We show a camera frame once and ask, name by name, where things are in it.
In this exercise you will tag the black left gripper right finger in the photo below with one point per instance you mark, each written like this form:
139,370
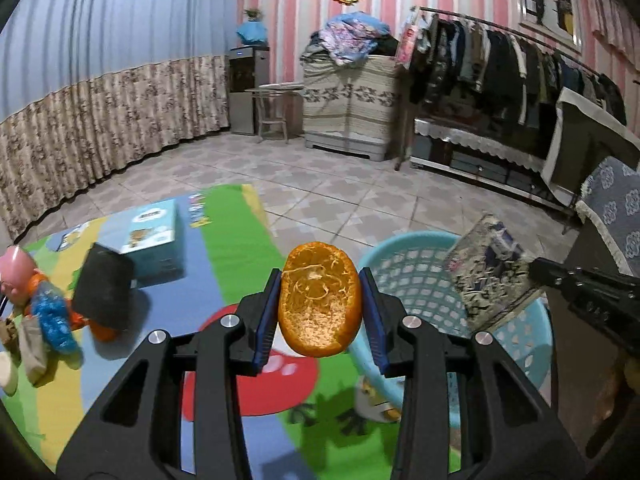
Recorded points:
468,412

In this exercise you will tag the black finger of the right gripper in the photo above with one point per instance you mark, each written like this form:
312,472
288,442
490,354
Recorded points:
609,303

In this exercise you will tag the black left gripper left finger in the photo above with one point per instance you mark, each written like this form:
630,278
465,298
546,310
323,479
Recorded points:
172,410

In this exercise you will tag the patterned snack wrapper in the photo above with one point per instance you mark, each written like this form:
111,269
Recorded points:
489,269

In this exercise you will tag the blue plastic bag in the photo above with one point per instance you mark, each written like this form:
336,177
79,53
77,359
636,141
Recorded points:
50,307

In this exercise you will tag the orange plastic bag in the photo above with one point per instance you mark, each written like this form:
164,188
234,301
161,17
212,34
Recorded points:
99,332

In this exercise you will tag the blue floral cloth cover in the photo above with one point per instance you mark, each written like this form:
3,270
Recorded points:
609,199

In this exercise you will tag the black ribbed cylinder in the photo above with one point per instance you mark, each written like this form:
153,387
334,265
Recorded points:
103,288

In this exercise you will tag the white round disc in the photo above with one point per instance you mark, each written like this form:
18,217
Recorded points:
8,374

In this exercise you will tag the black covered screen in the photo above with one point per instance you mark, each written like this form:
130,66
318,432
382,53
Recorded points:
584,134

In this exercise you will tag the colourful cartoon play mat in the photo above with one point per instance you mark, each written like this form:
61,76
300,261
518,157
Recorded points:
302,418

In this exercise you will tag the light blue plastic basket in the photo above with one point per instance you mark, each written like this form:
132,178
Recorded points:
411,268

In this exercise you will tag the blue tissue box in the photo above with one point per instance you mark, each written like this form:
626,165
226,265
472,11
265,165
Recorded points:
151,236

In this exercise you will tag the low bench with lace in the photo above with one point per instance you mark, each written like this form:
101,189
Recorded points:
480,160

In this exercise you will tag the pink pig mug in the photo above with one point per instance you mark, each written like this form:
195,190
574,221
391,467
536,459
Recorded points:
16,268

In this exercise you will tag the clothes rack with garments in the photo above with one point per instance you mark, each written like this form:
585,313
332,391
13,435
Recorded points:
489,88

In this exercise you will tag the cabinet with knitted cover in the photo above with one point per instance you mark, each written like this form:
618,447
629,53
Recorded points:
351,109

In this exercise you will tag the small folding table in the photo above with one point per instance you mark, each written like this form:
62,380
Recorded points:
271,105

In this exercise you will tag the pile of clothes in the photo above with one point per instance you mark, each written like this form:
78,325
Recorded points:
349,39

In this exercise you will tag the floral blue curtain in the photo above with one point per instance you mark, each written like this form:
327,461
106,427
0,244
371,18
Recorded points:
90,86

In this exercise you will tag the grey water dispenser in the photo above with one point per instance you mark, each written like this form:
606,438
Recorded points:
248,69

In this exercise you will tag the blue covered water bottle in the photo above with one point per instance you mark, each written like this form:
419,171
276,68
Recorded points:
252,32

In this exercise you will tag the framed wall picture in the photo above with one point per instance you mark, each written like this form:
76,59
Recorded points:
554,19

